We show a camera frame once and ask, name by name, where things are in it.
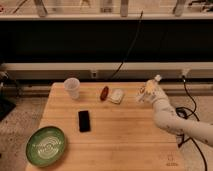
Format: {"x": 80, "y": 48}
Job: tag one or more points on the clear plastic bottle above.
{"x": 144, "y": 95}

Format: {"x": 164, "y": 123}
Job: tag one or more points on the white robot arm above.
{"x": 165, "y": 116}

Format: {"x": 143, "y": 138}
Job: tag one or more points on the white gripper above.
{"x": 158, "y": 91}

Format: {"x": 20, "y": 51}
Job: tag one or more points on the white wall outlet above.
{"x": 94, "y": 74}

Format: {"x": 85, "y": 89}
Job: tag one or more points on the red oval object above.
{"x": 104, "y": 93}

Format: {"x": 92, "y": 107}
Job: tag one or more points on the black smartphone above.
{"x": 84, "y": 121}

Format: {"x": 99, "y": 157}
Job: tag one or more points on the translucent plastic cup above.
{"x": 72, "y": 85}

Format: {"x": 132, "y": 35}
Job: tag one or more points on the green ceramic bowl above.
{"x": 45, "y": 146}

